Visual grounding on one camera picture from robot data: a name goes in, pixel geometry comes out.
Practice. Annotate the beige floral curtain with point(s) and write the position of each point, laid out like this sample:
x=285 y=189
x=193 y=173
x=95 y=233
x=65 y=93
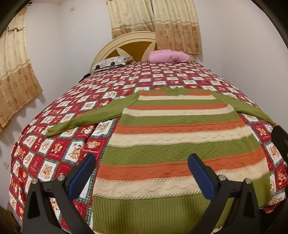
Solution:
x=15 y=74
x=177 y=24
x=130 y=18

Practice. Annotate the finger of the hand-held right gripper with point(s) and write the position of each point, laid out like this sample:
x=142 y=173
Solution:
x=280 y=141

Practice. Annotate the white wall socket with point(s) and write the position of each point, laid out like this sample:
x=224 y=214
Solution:
x=5 y=165

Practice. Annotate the green orange cream striped sweater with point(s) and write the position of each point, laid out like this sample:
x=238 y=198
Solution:
x=157 y=135

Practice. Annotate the red checkered printed blanket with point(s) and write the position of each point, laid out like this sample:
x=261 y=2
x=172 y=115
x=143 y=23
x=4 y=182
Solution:
x=67 y=108

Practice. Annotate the white grey patterned pillow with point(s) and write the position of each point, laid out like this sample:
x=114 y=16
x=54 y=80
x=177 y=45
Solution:
x=112 y=63

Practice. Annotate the pink pillow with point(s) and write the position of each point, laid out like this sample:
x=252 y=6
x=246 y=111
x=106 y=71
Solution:
x=168 y=56

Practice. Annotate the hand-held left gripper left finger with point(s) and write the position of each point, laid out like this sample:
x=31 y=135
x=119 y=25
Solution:
x=82 y=173

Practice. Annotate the cream wooden bed headboard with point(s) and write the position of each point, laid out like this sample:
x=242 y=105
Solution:
x=135 y=48

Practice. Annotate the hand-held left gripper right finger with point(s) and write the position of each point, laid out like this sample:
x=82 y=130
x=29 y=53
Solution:
x=200 y=177

